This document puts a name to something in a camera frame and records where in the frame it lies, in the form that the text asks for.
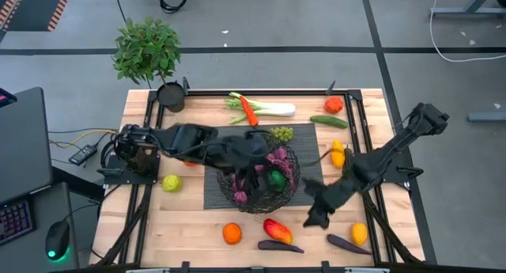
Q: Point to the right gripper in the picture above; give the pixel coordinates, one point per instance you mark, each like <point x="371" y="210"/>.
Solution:
<point x="336" y="194"/>

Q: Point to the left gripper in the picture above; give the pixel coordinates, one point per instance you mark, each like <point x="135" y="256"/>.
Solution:
<point x="245" y="152"/>

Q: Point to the green bell pepper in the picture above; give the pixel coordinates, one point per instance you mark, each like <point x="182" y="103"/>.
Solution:
<point x="278" y="181"/>

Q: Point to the purple beet bunch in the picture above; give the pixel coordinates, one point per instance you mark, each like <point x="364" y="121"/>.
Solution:
<point x="280" y="154"/>

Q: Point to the red yellow mango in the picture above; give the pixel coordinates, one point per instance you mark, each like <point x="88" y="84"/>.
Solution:
<point x="278" y="230"/>

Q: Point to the dark purple eggplant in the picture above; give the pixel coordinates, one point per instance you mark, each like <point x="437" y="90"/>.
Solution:
<point x="346" y="244"/>
<point x="276" y="245"/>

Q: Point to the yellow lemon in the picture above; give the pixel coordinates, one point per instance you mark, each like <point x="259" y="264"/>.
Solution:
<point x="359" y="233"/>

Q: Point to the yellow orange bell pepper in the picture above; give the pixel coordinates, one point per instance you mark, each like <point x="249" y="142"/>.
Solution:
<point x="337" y="154"/>

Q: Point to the orange fruit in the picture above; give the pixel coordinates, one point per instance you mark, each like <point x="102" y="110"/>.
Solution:
<point x="232" y="233"/>

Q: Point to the green grape bunch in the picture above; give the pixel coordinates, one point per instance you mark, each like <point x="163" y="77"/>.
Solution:
<point x="284" y="133"/>

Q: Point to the red orange tomato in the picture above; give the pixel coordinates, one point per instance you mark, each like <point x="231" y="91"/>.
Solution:
<point x="189" y="164"/>

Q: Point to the red orange carrot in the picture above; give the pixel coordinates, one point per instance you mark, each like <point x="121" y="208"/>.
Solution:
<point x="249" y="111"/>

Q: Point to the green cucumber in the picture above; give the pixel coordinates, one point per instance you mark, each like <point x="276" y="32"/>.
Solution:
<point x="329" y="122"/>

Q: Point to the lime green apple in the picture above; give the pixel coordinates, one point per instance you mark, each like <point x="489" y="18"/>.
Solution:
<point x="172" y="183"/>

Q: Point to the small orange pumpkin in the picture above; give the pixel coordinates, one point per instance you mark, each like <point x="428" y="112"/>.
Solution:
<point x="334" y="105"/>

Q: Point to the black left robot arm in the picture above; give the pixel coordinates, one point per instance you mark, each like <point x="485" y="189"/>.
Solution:
<point x="186" y="140"/>

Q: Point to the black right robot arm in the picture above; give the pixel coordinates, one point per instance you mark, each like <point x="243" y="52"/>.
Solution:
<point x="395" y="146"/>

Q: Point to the grey woven placemat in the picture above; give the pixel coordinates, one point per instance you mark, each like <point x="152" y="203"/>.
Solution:
<point x="213" y="194"/>

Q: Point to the dark green vegetable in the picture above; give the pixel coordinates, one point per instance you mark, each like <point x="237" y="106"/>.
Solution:
<point x="347" y="156"/>

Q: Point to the black plant pot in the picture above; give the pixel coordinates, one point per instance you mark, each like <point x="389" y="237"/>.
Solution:
<point x="171" y="95"/>

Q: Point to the green leafy plant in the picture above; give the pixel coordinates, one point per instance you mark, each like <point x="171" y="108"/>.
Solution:
<point x="146" y="49"/>

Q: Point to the black power adapter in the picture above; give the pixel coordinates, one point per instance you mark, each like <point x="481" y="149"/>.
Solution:
<point x="82" y="155"/>

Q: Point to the grey metal floor foot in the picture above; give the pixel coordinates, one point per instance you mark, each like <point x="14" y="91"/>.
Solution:
<point x="486" y="116"/>

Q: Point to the black computer mouse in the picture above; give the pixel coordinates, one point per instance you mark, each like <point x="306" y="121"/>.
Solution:
<point x="57" y="237"/>

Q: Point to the grey metal desk leg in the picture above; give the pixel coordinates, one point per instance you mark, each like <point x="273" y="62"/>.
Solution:
<point x="454" y="12"/>

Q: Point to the dark grey monitor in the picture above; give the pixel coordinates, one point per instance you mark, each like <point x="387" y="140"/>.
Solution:
<point x="23" y="146"/>

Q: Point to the backlit keyboard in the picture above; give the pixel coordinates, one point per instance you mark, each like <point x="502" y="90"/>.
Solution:
<point x="16" y="221"/>

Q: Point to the grey side desk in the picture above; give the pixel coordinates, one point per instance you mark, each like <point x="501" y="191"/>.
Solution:
<point x="23" y="261"/>

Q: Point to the orange striped floor mat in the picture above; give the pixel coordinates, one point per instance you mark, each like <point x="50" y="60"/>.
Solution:
<point x="35" y="8"/>

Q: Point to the black aluminium table frame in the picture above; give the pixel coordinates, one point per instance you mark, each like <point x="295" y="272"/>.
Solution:
<point x="308" y="92"/>

